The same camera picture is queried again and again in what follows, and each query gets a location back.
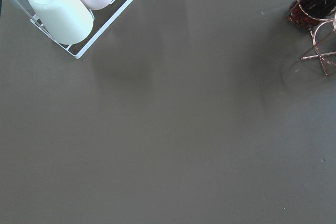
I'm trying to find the white cup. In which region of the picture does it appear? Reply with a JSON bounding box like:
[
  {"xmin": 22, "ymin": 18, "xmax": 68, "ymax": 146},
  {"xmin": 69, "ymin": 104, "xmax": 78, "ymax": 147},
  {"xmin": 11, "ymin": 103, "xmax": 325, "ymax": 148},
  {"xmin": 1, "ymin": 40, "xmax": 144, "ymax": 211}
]
[{"xmin": 28, "ymin": 0, "xmax": 93, "ymax": 45}]

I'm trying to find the tea bottle in rack left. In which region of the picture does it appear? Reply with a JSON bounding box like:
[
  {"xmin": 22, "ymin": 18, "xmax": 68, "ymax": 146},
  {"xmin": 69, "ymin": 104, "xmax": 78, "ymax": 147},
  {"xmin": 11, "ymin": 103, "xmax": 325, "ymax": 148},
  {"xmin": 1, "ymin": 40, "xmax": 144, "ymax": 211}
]
[{"xmin": 288, "ymin": 0, "xmax": 335, "ymax": 29}]

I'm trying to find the white wire cup rack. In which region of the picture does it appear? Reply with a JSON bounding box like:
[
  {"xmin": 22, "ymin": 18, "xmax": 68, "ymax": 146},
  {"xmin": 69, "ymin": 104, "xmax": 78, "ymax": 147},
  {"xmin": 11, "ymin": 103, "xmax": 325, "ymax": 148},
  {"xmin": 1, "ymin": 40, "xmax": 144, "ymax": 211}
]
[{"xmin": 8, "ymin": 0, "xmax": 133, "ymax": 59}]

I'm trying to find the copper wire bottle rack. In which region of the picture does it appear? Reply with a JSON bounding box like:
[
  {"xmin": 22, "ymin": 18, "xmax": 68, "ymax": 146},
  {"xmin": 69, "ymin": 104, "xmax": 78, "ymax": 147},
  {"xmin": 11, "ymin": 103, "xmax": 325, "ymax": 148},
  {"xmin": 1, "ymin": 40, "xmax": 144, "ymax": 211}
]
[{"xmin": 300, "ymin": 12, "xmax": 335, "ymax": 77}]

